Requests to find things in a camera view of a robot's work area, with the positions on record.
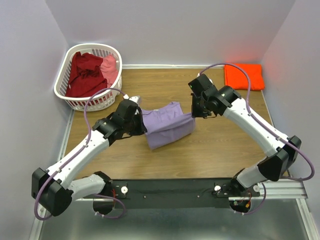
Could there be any dark red t shirt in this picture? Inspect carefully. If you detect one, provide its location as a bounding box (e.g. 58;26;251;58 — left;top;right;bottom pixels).
65;51;107;98

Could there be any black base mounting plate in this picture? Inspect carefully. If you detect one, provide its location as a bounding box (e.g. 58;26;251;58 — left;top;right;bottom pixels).
100;177;260;209

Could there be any folded orange t shirt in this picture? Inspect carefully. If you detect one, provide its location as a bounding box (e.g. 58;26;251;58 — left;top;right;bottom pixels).
224;63;265;91

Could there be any white plastic laundry basket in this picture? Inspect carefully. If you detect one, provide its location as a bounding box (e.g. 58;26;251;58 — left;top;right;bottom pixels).
53;43;123;112

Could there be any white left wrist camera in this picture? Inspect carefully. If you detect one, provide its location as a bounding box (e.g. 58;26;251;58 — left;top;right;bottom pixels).
123;94;142;106

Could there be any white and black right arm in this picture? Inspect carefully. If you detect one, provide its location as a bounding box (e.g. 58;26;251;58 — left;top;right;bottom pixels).
188;74;302;196

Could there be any lavender t shirt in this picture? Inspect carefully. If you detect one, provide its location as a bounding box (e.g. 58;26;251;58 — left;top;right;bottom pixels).
142;101;196;150

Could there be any pink t shirt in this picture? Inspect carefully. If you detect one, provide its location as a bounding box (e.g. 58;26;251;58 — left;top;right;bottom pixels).
100;54;119;88

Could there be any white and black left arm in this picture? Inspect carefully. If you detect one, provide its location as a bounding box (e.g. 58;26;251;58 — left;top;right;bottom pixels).
31;96;147;217

